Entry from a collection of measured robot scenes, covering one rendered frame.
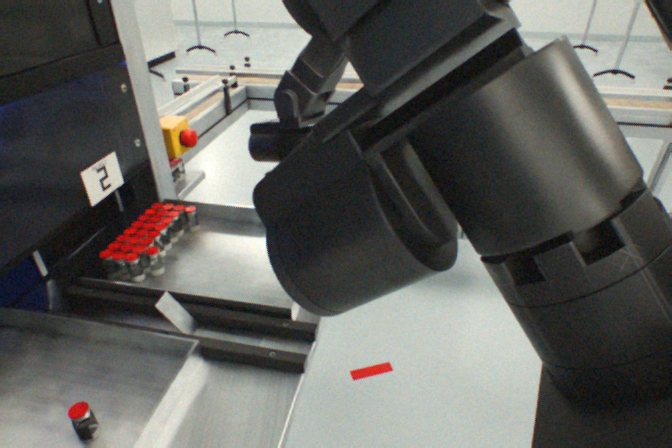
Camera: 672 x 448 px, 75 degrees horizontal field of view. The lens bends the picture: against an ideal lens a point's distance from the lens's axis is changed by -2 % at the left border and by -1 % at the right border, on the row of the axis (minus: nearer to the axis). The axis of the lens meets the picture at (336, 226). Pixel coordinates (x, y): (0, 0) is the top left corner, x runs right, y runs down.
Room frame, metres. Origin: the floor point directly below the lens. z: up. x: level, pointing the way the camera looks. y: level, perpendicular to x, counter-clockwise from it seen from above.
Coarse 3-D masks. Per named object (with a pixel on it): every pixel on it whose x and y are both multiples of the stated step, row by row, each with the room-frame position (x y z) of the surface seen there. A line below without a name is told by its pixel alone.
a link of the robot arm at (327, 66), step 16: (304, 48) 0.65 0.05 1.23; (320, 48) 0.64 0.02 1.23; (336, 48) 0.63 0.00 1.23; (304, 64) 0.64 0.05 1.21; (320, 64) 0.63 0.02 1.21; (336, 64) 0.63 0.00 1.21; (288, 80) 0.65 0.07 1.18; (304, 80) 0.64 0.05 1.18; (320, 80) 0.63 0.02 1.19; (336, 80) 0.66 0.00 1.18; (304, 96) 0.63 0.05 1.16; (320, 96) 0.67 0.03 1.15; (304, 112) 0.63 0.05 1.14
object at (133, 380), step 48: (0, 336) 0.44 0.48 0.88; (48, 336) 0.44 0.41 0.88; (96, 336) 0.43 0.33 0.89; (144, 336) 0.41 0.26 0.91; (0, 384) 0.36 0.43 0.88; (48, 384) 0.36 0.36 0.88; (96, 384) 0.36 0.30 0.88; (144, 384) 0.36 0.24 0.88; (0, 432) 0.29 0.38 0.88; (48, 432) 0.29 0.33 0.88; (144, 432) 0.27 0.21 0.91
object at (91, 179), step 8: (104, 160) 0.67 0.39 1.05; (112, 160) 0.69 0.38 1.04; (96, 168) 0.65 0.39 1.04; (112, 168) 0.68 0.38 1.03; (88, 176) 0.63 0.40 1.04; (96, 176) 0.64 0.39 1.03; (104, 176) 0.66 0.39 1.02; (112, 176) 0.68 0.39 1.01; (120, 176) 0.70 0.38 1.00; (88, 184) 0.62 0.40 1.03; (96, 184) 0.64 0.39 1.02; (104, 184) 0.66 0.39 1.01; (112, 184) 0.67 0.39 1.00; (120, 184) 0.69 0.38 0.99; (88, 192) 0.62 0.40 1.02; (96, 192) 0.63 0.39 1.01; (104, 192) 0.65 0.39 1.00; (96, 200) 0.63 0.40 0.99
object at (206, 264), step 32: (224, 224) 0.73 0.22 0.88; (256, 224) 0.73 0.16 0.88; (192, 256) 0.63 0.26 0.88; (224, 256) 0.63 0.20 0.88; (256, 256) 0.63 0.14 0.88; (96, 288) 0.52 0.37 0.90; (128, 288) 0.51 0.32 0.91; (160, 288) 0.50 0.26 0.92; (192, 288) 0.54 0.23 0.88; (224, 288) 0.54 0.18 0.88; (256, 288) 0.54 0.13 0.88
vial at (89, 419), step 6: (90, 408) 0.29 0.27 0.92; (90, 414) 0.29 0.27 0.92; (72, 420) 0.28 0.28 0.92; (78, 420) 0.28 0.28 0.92; (84, 420) 0.28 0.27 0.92; (90, 420) 0.29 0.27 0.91; (96, 420) 0.29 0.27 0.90; (78, 426) 0.28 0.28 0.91; (84, 426) 0.28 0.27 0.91; (90, 426) 0.28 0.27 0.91; (96, 426) 0.29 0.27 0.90; (96, 432) 0.29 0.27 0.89; (96, 438) 0.28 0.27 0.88
